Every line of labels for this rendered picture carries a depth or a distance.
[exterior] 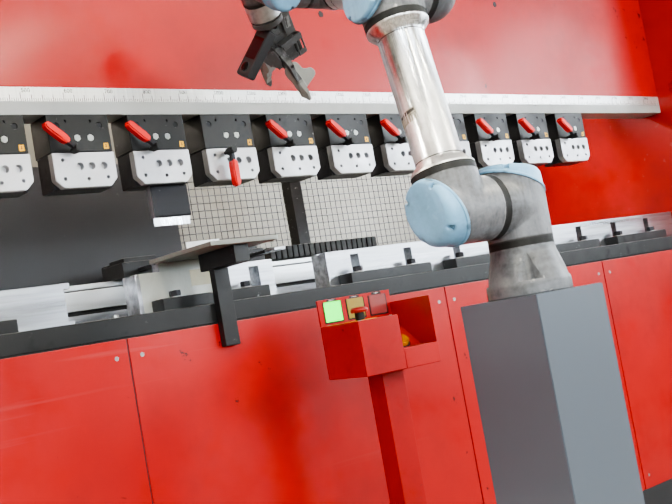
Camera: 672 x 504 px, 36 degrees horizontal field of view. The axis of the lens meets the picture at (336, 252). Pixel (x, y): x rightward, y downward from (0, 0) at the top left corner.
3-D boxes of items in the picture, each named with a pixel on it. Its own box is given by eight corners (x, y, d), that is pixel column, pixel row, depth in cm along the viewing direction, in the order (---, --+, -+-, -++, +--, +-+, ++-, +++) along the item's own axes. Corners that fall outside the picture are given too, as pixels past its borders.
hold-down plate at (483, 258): (457, 268, 291) (455, 258, 292) (443, 271, 295) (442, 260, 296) (524, 258, 311) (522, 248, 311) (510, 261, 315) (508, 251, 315)
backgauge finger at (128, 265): (154, 268, 242) (150, 247, 243) (103, 283, 262) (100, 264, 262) (196, 263, 250) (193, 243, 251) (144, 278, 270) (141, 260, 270)
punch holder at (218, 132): (211, 180, 247) (200, 113, 248) (192, 187, 254) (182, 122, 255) (261, 177, 257) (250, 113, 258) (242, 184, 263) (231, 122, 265)
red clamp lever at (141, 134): (131, 118, 231) (164, 144, 236) (122, 122, 234) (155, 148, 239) (127, 124, 230) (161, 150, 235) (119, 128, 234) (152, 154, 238)
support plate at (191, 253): (210, 245, 216) (210, 241, 216) (149, 264, 236) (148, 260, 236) (278, 238, 228) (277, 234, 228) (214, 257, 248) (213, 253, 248)
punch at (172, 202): (156, 225, 240) (150, 186, 240) (152, 227, 241) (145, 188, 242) (192, 222, 246) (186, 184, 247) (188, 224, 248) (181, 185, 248)
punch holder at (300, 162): (276, 176, 260) (265, 113, 261) (257, 183, 267) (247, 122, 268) (321, 174, 270) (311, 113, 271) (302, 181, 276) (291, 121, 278)
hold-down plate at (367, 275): (352, 283, 265) (350, 272, 266) (339, 286, 269) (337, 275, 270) (433, 271, 285) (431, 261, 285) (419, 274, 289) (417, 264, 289)
